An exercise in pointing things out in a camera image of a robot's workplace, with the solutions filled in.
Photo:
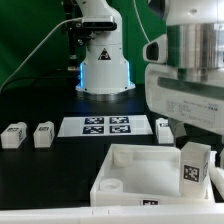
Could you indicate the white front fence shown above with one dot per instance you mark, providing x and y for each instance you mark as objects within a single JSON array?
[{"x": 163, "y": 214}]

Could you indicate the white obstacle bar right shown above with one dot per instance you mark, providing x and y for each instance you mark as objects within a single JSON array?
[{"x": 216, "y": 171}]

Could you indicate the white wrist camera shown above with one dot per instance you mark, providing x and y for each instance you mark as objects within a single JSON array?
[{"x": 157, "y": 50}]

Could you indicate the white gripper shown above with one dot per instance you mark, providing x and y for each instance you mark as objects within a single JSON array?
[{"x": 194, "y": 103}]

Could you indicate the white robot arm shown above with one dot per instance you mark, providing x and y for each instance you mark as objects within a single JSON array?
[{"x": 184, "y": 78}]

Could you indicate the white square tabletop tray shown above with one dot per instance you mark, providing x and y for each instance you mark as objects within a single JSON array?
[{"x": 133, "y": 175}]

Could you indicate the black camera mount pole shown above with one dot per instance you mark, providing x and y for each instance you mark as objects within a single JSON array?
[{"x": 77, "y": 35}]

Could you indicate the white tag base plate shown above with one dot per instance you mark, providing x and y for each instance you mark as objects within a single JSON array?
[{"x": 105, "y": 126}]

